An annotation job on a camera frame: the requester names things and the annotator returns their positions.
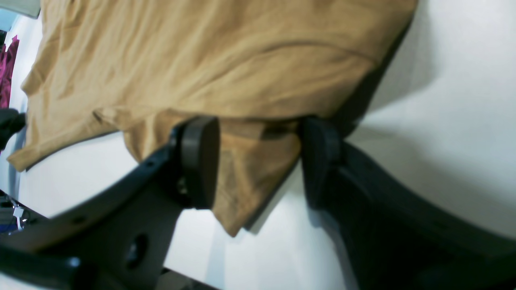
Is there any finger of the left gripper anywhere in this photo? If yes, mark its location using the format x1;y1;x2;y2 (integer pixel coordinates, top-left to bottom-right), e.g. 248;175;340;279
0;108;26;150

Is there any brown t-shirt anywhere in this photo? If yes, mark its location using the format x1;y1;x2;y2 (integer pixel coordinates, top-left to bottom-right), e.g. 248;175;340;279
8;0;418;236

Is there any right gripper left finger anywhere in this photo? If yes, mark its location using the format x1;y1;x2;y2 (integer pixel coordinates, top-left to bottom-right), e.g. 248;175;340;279
1;117;221;290

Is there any maroon cloth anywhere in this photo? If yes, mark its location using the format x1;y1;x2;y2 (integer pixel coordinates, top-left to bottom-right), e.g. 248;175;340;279
0;35;20;109

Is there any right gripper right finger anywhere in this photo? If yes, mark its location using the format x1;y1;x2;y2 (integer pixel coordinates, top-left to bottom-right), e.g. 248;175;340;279
300;117;516;290

